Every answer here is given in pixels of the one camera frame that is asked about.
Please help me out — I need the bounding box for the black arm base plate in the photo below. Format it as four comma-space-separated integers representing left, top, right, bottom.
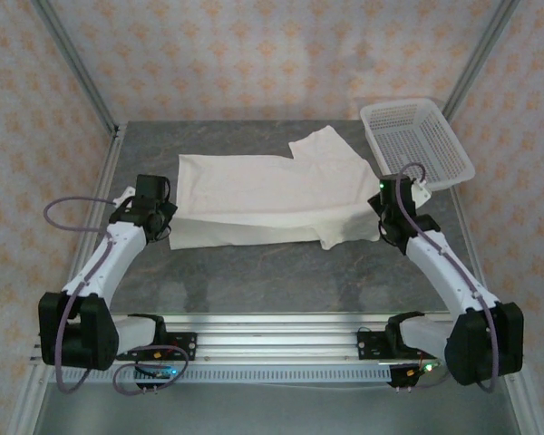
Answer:
165, 332, 199, 362
356, 332, 389, 362

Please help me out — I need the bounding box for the white t-shirt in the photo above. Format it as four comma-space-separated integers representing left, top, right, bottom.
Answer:
169, 125, 384, 251

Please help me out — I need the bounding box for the aluminium frame post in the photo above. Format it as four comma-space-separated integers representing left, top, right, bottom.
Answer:
36, 0, 121, 133
440, 0, 522, 118

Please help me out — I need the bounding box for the slotted grey cable duct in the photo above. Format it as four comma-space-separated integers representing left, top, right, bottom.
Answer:
53, 364, 393, 385

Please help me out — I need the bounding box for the white perforated plastic basket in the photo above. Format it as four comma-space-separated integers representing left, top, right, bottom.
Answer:
359, 98, 476, 198

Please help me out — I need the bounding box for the aluminium mounting rail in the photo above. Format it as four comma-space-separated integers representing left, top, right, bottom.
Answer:
29, 311, 454, 363

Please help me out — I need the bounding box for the small green-lit circuit board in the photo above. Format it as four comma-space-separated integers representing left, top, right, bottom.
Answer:
405, 361, 445, 378
135, 364, 178, 381

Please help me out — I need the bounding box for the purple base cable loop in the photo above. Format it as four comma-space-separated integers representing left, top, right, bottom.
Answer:
112, 346, 190, 394
396, 357, 450, 392

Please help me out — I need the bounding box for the grey metal sheet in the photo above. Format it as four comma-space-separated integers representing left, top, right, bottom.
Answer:
34, 382, 525, 435

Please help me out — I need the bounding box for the aluminium table side rail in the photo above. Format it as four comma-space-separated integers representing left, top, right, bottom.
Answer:
448, 185, 544, 435
6, 125, 127, 435

